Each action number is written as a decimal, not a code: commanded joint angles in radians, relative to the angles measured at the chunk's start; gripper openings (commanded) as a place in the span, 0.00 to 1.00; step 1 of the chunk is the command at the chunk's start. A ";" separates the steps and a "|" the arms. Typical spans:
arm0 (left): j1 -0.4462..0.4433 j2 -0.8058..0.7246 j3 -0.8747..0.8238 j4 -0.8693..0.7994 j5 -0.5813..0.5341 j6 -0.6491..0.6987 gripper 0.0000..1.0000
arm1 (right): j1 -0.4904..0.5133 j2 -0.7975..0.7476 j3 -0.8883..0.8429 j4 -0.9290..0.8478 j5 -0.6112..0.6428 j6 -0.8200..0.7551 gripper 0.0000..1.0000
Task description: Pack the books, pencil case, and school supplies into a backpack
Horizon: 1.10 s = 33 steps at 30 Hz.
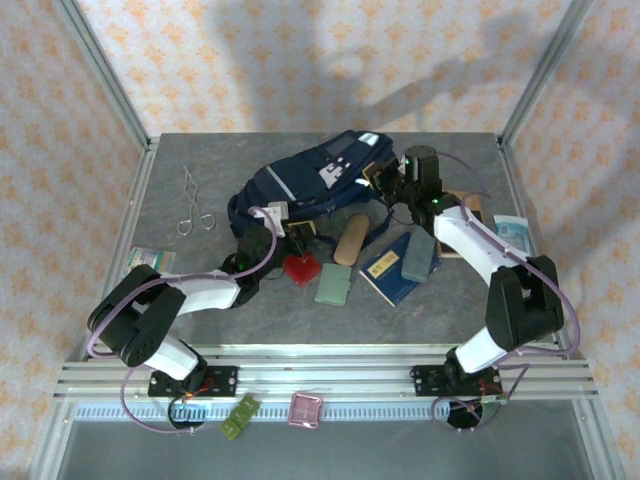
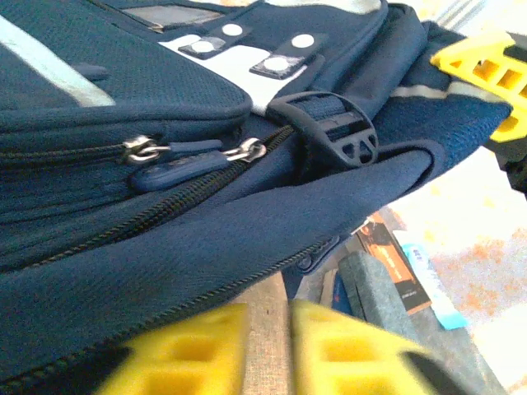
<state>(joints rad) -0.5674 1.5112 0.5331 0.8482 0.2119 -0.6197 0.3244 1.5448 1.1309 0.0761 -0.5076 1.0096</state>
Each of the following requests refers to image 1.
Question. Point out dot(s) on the red plastic case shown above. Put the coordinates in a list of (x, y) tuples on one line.
[(302, 270)]

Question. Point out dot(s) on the tan oblong case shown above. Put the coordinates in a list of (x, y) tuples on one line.
[(350, 240)]

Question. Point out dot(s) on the navy blue backpack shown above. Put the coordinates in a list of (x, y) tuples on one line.
[(300, 175)]

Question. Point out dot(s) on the brown book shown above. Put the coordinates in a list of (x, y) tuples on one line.
[(472, 205)]

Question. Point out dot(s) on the grey-blue fabric pouch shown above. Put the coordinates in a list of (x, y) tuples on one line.
[(419, 255)]

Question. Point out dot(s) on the blue book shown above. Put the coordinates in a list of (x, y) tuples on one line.
[(385, 272)]

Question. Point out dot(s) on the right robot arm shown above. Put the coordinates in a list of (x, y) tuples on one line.
[(470, 240)]

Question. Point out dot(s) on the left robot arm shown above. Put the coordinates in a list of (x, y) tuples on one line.
[(210, 295)]

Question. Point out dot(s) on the sage green case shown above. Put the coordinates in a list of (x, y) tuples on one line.
[(332, 285)]

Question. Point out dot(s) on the light blue wipes pack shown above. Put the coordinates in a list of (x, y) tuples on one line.
[(512, 230)]

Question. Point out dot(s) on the clear packet with green print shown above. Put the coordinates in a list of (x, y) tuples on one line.
[(147, 260)]

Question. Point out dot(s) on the pink square dish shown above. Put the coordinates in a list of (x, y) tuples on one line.
[(306, 411)]

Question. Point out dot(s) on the olive green block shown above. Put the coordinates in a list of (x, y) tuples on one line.
[(240, 417)]

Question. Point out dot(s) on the grey metal shelf panel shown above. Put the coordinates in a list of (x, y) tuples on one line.
[(320, 455)]

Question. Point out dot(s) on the aluminium side rail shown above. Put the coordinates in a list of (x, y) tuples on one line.
[(134, 200), (511, 170)]

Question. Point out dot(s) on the aluminium cross rail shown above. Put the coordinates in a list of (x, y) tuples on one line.
[(325, 372)]

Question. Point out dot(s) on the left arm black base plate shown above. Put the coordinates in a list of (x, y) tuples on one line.
[(225, 382)]

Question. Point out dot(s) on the aluminium frame post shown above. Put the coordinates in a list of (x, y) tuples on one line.
[(102, 65), (542, 65)]

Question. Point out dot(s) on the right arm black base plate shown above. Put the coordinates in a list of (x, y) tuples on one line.
[(425, 380)]

